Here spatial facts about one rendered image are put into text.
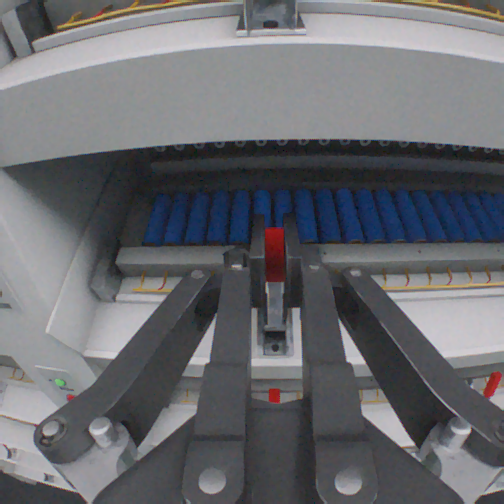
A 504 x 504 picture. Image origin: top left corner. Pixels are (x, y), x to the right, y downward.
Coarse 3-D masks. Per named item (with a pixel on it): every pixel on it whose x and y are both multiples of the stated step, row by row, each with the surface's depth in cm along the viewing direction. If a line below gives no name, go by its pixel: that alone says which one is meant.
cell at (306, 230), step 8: (296, 192) 29; (304, 192) 29; (296, 200) 29; (304, 200) 28; (312, 200) 29; (296, 208) 28; (304, 208) 28; (312, 208) 28; (296, 216) 28; (304, 216) 27; (312, 216) 27; (304, 224) 27; (312, 224) 27; (304, 232) 26; (312, 232) 26; (304, 240) 26; (312, 240) 26
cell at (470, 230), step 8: (456, 192) 28; (448, 200) 28; (456, 200) 27; (456, 208) 27; (464, 208) 27; (456, 216) 27; (464, 216) 26; (464, 224) 26; (472, 224) 25; (464, 232) 26; (472, 232) 25; (472, 240) 25
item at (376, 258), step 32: (128, 256) 25; (160, 256) 25; (192, 256) 25; (352, 256) 24; (384, 256) 24; (416, 256) 23; (448, 256) 23; (480, 256) 23; (160, 288) 25; (384, 288) 23
